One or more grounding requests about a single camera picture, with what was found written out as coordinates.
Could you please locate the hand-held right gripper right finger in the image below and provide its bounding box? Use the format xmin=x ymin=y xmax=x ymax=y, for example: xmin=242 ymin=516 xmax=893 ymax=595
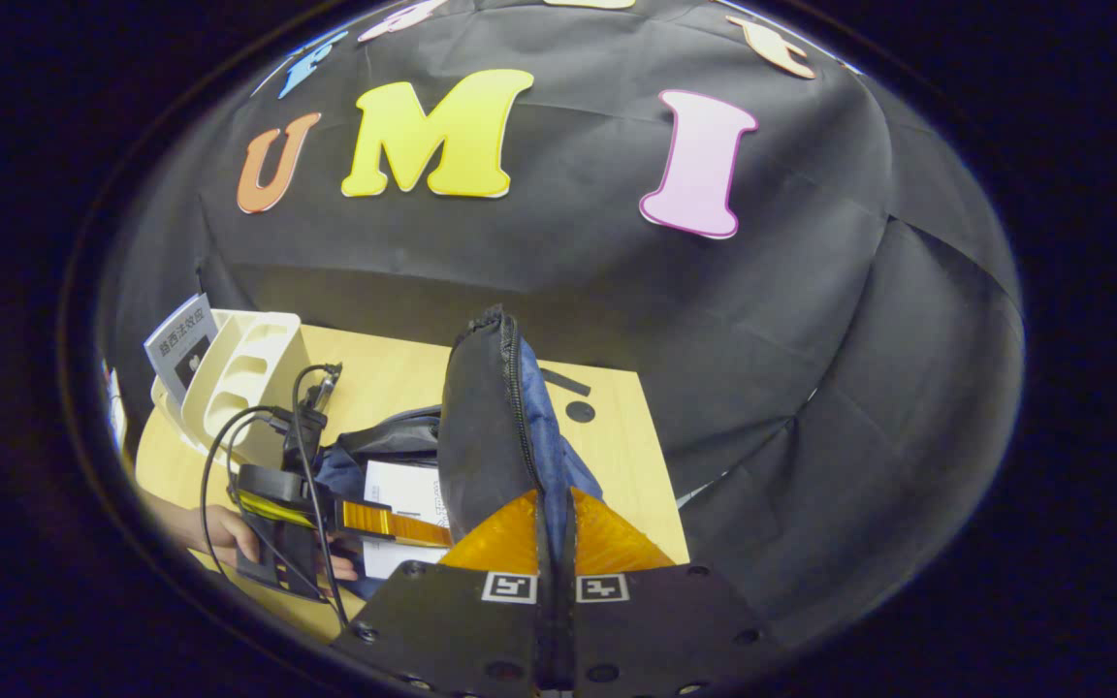
xmin=561 ymin=487 xmax=784 ymax=698

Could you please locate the blue schoolbag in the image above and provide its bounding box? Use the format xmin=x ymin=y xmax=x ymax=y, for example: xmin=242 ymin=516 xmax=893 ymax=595
xmin=311 ymin=305 xmax=608 ymax=602

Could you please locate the black tape strip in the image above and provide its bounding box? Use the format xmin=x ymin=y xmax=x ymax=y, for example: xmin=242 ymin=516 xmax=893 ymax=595
xmin=539 ymin=366 xmax=594 ymax=398

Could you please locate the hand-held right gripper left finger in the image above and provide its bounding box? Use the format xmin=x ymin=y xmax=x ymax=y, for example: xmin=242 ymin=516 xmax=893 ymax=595
xmin=329 ymin=488 xmax=561 ymax=698

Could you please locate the cream plastic bookshelf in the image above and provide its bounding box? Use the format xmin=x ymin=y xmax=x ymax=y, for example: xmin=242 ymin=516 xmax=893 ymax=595
xmin=149 ymin=308 xmax=313 ymax=473

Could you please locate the pale blue cover book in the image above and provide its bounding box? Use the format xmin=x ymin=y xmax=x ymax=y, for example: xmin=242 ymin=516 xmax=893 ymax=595
xmin=143 ymin=293 xmax=221 ymax=404

